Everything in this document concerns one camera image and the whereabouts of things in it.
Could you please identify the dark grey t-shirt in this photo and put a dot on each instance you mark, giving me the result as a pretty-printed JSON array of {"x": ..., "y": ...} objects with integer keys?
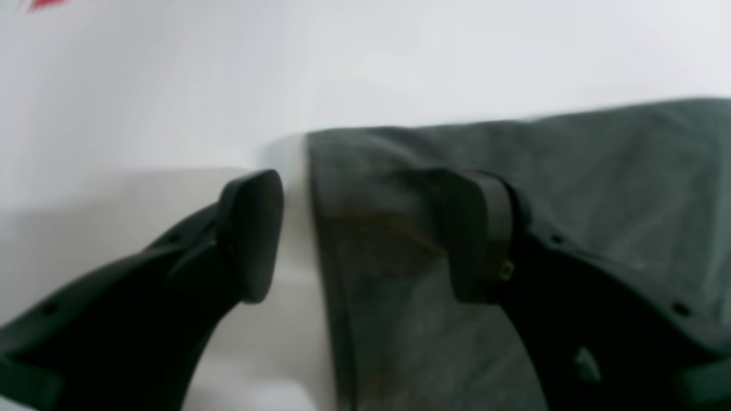
[{"x": 644, "y": 186}]

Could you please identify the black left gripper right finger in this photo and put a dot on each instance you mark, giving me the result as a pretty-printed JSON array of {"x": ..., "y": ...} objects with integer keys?
[{"x": 599, "y": 336}]

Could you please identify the red tape marking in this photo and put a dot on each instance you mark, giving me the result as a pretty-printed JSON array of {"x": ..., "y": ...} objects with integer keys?
[{"x": 36, "y": 5}]

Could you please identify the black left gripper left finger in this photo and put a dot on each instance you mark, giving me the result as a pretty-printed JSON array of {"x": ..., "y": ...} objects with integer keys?
[{"x": 129, "y": 335}]

